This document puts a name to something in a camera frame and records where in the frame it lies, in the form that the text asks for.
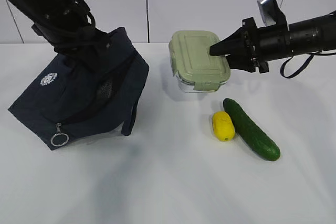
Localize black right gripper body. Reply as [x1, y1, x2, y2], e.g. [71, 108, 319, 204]
[242, 18, 291, 73]

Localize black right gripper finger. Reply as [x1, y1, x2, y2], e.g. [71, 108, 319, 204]
[226, 55, 256, 72]
[209, 28, 247, 56]

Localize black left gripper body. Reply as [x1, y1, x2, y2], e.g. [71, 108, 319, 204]
[54, 31, 116, 72]

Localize green lidded glass food container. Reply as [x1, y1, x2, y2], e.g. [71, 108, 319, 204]
[169, 30, 230, 93]

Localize navy blue fabric lunch bag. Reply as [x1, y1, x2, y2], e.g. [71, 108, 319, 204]
[8, 27, 149, 150]

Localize yellow lemon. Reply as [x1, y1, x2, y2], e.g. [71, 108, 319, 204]
[212, 111, 235, 142]

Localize dark green cucumber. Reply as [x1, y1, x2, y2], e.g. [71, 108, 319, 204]
[223, 98, 281, 162]

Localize silver zipper pull ring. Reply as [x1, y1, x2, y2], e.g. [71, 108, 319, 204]
[50, 122, 69, 147]

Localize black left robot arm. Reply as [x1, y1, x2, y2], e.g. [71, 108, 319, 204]
[9, 0, 108, 71]

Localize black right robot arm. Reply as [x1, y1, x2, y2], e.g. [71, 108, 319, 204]
[209, 12, 335, 73]

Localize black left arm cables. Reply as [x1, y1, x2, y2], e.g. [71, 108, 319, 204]
[49, 0, 111, 51]

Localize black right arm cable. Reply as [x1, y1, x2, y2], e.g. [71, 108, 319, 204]
[279, 50, 336, 79]

